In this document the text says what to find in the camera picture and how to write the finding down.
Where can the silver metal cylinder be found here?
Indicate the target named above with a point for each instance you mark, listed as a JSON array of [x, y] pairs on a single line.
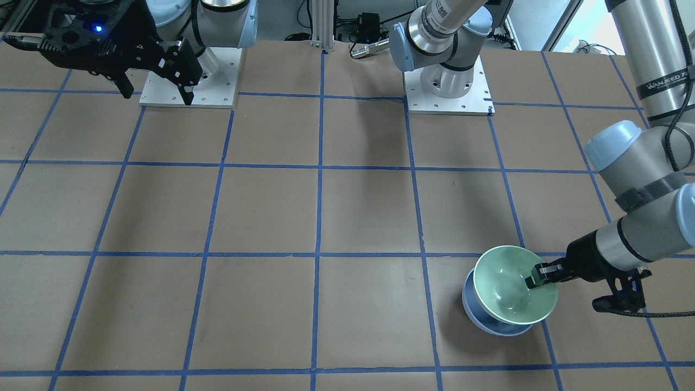
[[369, 49]]

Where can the aluminium frame post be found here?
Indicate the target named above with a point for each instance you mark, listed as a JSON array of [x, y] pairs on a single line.
[[322, 24]]

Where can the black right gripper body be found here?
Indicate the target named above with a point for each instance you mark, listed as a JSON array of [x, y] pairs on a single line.
[[142, 33]]

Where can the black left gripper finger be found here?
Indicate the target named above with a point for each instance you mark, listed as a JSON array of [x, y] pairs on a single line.
[[547, 273]]

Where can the blue bowl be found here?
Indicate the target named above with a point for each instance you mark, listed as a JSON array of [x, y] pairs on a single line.
[[476, 312]]

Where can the green bowl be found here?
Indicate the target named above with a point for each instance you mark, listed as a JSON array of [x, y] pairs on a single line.
[[499, 282]]

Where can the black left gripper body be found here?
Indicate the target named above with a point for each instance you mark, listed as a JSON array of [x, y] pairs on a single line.
[[582, 256]]

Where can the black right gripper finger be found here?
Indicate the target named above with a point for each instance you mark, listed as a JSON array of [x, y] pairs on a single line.
[[123, 83], [177, 62]]

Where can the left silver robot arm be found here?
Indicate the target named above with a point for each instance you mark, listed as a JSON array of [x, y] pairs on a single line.
[[643, 168]]

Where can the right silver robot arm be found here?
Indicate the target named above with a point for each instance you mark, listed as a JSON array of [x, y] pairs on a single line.
[[218, 32]]

